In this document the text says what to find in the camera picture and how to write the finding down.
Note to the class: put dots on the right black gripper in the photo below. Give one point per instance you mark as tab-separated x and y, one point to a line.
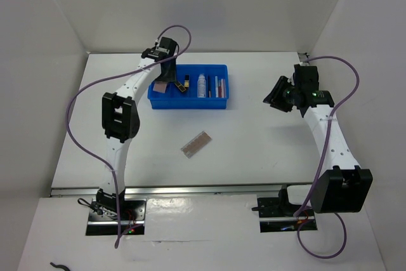
274	98

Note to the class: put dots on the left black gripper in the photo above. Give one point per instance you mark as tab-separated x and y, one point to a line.
170	76

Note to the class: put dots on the pink square compact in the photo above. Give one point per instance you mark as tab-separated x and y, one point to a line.
160	87

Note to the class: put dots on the black gold lipstick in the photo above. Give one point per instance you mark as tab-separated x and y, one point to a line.
187	81
181	87

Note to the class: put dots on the blue plastic organizer tray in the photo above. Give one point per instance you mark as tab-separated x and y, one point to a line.
174	99

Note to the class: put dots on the clear white lotion bottle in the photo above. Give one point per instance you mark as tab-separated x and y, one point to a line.
201	86

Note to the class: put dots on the green gold makeup pen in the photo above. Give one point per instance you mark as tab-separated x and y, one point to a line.
208	86

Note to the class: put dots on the pink highlighter stick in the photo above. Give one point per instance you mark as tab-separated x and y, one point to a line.
216	87

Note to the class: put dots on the light blue white pen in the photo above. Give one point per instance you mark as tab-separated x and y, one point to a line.
223	90

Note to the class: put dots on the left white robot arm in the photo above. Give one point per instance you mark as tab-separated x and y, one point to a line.
121	122

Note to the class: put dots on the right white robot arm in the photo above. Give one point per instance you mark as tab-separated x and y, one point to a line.
340	184

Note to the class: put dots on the brown eyeshadow palette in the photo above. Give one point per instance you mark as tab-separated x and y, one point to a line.
196	144

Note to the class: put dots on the aluminium front rail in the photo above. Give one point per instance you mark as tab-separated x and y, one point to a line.
178	190

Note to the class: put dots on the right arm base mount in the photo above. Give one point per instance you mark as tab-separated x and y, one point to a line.
276	215

